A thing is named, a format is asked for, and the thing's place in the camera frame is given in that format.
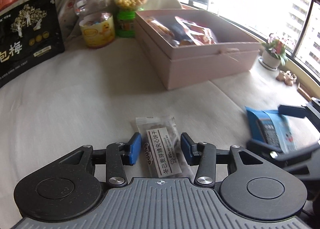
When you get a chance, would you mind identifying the blue snack packet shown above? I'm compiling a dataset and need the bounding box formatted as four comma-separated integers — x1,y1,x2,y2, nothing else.
246,107,297,154

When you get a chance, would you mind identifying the clear biscuit packet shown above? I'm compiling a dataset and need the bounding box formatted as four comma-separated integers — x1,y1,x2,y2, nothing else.
136,116,194,179

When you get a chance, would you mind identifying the red white snack bag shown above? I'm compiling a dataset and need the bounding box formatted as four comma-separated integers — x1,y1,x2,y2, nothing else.
175,16,217,46

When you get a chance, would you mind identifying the small wooden figurine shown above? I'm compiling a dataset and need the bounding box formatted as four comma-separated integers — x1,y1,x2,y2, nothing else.
276,71,297,86

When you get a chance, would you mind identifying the potted pink flower plant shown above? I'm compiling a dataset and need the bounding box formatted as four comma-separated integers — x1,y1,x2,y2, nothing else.
258,33,288,71

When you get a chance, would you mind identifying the pink cardboard gift box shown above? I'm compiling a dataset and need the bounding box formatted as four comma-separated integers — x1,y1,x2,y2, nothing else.
135,9,261,90

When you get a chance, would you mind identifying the blue cartoon snack pack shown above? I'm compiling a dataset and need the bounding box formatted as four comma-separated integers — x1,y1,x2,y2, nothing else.
169,22,191,42

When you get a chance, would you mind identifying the orange snack bag in box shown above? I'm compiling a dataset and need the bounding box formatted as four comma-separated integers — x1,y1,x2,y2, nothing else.
145,17,175,42

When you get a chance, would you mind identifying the red lid clear plastic jar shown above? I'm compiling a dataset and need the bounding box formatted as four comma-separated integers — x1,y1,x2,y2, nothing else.
74,0,116,48

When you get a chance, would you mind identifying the black plum snack box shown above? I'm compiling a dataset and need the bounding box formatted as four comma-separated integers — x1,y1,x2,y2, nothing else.
1,0,65,86

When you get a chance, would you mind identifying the green gumball candy dispenser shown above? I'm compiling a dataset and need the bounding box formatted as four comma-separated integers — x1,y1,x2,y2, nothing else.
114,0,148,38

